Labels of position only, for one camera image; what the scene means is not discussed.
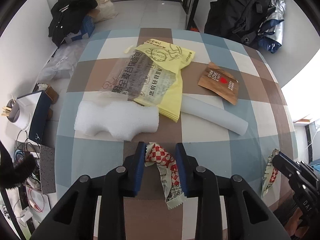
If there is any tangle of cables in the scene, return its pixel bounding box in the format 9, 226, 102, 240
14, 130, 41, 162

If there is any black fluffy brush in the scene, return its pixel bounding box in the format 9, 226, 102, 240
0, 141, 37, 189

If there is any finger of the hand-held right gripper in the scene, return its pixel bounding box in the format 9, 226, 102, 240
272, 152, 320, 188

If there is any white grey stick holder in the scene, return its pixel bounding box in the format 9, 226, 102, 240
6, 99, 33, 130

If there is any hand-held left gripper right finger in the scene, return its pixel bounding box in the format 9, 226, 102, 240
175, 142, 292, 240

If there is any black backpack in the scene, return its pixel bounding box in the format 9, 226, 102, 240
204, 0, 275, 48

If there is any silver folding umbrella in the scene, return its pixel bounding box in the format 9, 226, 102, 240
257, 0, 285, 53

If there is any white plastic tube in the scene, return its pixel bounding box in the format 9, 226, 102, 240
180, 94, 248, 135

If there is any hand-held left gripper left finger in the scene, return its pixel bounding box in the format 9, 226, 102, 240
30, 141, 147, 240

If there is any brown wooden box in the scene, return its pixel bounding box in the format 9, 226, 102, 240
47, 85, 59, 103

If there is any beige tote bag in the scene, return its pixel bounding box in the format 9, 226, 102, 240
96, 0, 118, 23

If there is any person's right hand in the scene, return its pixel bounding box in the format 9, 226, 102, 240
284, 206, 304, 239

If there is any clear printed bread wrapper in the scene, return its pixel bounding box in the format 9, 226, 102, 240
101, 51, 184, 103

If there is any navy blue box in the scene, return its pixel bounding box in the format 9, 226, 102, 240
28, 90, 52, 144

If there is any brown sachet with red heart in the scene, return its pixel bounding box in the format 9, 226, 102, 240
197, 62, 239, 105

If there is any checked tablecloth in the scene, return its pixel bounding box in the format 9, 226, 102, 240
54, 27, 299, 240

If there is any red checked snack wrapper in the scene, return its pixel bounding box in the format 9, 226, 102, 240
145, 142, 188, 210
262, 148, 280, 197

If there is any white foam piece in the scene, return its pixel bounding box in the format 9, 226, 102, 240
74, 100, 160, 141

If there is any bundle of wooden sticks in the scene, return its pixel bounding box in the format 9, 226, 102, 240
1, 94, 17, 117

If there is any black jacket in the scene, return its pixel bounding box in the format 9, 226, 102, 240
48, 0, 98, 47

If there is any grey speckled block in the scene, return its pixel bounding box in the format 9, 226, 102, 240
40, 145, 56, 194

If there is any cardboard box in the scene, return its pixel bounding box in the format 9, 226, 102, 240
87, 7, 100, 19

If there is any grey plastic parcel bag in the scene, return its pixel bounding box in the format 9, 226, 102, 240
37, 47, 80, 80

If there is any yellow printed bread bag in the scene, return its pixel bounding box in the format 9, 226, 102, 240
134, 39, 195, 123

